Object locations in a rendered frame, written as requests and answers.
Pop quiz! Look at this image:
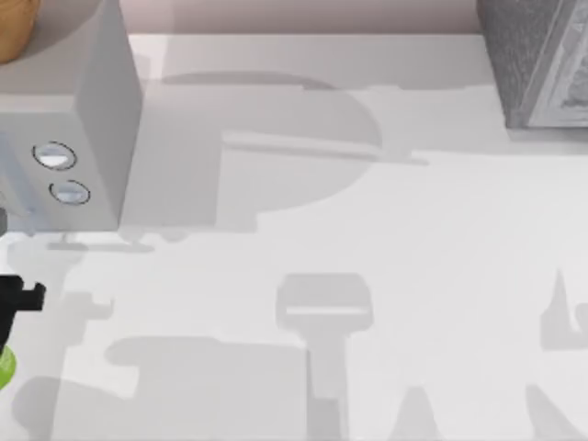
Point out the grey cabinet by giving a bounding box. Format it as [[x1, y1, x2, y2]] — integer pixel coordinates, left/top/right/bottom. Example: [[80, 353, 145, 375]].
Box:
[[475, 0, 588, 130]]

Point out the green bottle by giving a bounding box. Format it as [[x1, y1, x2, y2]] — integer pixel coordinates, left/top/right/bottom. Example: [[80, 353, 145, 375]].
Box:
[[0, 345, 17, 391]]

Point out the large microwave knob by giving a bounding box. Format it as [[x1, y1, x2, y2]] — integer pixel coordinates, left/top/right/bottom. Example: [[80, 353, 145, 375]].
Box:
[[31, 141, 78, 172]]

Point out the small microwave knob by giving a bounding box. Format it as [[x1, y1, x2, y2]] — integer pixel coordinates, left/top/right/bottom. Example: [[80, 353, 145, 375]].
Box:
[[49, 179, 92, 206]]

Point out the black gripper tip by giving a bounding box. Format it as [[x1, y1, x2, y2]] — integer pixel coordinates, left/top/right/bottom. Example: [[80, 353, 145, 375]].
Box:
[[0, 274, 48, 357]]

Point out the wooden bowl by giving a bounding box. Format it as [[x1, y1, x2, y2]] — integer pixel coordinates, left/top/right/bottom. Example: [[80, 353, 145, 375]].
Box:
[[0, 0, 39, 64]]

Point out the pale microwave oven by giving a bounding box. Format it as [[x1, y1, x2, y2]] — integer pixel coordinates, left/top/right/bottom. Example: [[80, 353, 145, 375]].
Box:
[[0, 0, 144, 237]]

